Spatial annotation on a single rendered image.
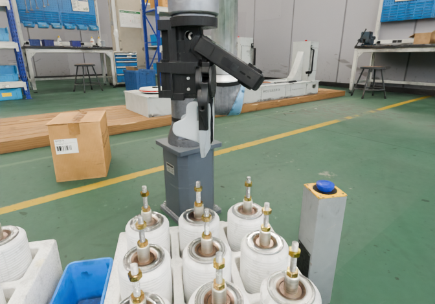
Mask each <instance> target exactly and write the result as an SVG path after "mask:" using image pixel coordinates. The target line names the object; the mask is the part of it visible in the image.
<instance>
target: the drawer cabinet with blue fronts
mask: <svg viewBox="0 0 435 304"><path fill-rule="evenodd" d="M105 57H106V67H107V76H111V77H112V74H111V64H110V57H109V56H108V55H107V54H106V53H105ZM113 62H114V68H115V79H116V85H115V87H125V86H126V84H125V79H124V72H123V69H126V67H134V68H138V62H137V51H113ZM108 82H109V83H110V85H112V86H114V85H113V80H112V79H109V78H108Z"/></svg>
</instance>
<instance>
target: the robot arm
mask: <svg viewBox="0 0 435 304"><path fill-rule="evenodd" d="M168 14H169V15H170V16H171V18H170V20H157V26H158V30H160V31H161V36H162V58H163V60H160V62H157V63H156V64H157V83H158V94H159V98H170V99H171V110H172V124H171V127H170V132H169V135H168V143H169V144H170V145H172V146H175V147H197V146H199V147H200V153H201V158H205V157H206V154H207V153H208V151H209V149H210V145H211V144H212V142H213V141H214V118H215V115H227V116H231V115H239V114H240V113H241V109H242V105H243V97H244V92H245V88H247V89H249V90H251V89H252V90H254V91H257V90H258V89H259V88H260V86H261V84H262V83H263V82H264V80H265V78H264V76H263V74H262V71H261V70H260V69H259V68H258V66H256V65H253V64H251V63H249V64H247V63H245V62H244V61H243V60H241V59H239V58H238V0H168ZM210 29H211V39H210V38H208V37H207V36H205V35H204V34H203V30H210ZM191 32H192V34H191V35H190V37H191V39H189V37H188V35H189V33H191ZM160 73H161V79H160ZM161 86H162V90H161Z"/></svg>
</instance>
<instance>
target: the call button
mask: <svg viewBox="0 0 435 304"><path fill-rule="evenodd" d="M316 186H317V188H318V190H320V191H323V192H331V191H332V190H333V189H334V188H335V185H334V183H332V182H331V181H328V180H318V181H317V183H316Z"/></svg>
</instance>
